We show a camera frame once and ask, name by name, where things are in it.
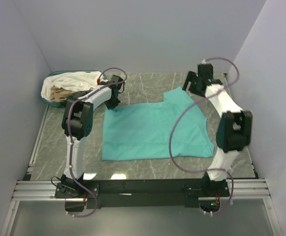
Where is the teal t shirt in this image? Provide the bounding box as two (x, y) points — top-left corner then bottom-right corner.
(102, 87), (214, 161)

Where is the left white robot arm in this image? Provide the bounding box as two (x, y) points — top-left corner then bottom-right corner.
(60, 75), (124, 198)

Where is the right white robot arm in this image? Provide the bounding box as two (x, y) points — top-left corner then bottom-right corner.
(182, 63), (253, 196)

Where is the black t shirt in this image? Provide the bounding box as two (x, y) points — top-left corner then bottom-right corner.
(60, 90), (91, 110)

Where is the white t shirt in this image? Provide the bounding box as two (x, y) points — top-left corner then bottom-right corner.
(41, 71), (101, 102)

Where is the teal laundry basket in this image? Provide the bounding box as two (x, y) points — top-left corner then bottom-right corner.
(42, 71), (107, 107)

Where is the tan t shirt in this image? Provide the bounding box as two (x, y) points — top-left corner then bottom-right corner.
(50, 86), (74, 102)

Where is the black base beam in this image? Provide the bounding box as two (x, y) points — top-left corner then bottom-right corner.
(55, 178), (230, 212)

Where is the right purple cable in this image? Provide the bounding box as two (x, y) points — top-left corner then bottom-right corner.
(169, 57), (240, 214)

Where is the aluminium frame rail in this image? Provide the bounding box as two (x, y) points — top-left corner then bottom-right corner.
(0, 108), (57, 236)

